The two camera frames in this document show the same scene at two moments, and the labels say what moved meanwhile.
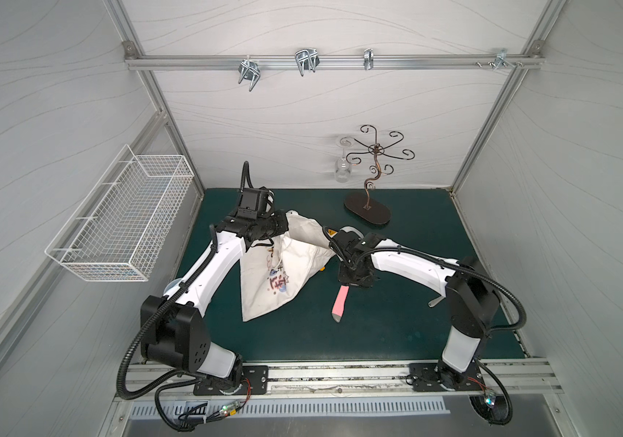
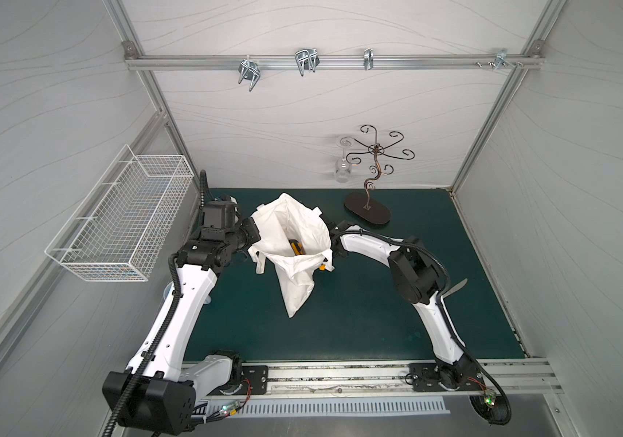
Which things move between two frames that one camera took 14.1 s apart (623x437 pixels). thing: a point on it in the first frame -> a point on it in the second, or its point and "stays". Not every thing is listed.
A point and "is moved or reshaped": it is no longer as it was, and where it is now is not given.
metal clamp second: [307, 59] stays
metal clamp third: [368, 59] stays
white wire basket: [117, 233] stays
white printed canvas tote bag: [271, 270] is moved or reshaped
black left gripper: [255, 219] -> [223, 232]
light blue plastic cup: [171, 284] stays
